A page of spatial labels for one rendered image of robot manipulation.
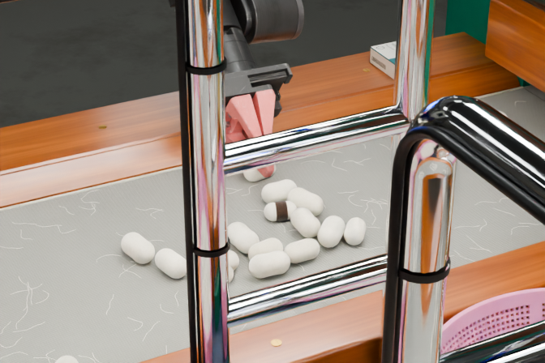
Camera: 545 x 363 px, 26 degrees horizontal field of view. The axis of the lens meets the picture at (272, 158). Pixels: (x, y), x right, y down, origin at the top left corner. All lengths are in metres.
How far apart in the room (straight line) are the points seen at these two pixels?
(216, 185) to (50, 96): 2.35
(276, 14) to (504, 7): 0.25
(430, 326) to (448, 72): 0.83
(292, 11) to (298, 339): 0.43
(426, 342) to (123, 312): 0.49
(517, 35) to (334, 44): 2.09
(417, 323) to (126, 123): 0.74
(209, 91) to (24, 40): 2.73
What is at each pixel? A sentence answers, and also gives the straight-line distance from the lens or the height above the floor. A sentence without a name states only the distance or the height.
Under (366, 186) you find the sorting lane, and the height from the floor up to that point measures 0.74.
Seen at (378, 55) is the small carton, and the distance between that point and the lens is 1.34.
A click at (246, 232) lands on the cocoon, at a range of 1.05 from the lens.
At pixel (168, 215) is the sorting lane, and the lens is 1.12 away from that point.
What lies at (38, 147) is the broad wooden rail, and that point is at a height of 0.77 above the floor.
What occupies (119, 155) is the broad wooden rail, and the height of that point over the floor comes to 0.76.
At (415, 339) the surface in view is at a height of 1.00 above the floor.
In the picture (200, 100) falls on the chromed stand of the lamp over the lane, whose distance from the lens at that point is 0.71.
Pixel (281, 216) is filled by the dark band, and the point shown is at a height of 0.75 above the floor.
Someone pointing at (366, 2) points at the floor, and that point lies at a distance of 3.64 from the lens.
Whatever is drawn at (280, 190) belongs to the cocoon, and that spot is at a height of 0.76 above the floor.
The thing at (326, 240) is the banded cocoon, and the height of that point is 0.75.
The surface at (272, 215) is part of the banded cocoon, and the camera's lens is 1.09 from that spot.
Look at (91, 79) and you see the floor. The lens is 3.16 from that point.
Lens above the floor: 1.32
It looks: 29 degrees down
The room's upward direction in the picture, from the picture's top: straight up
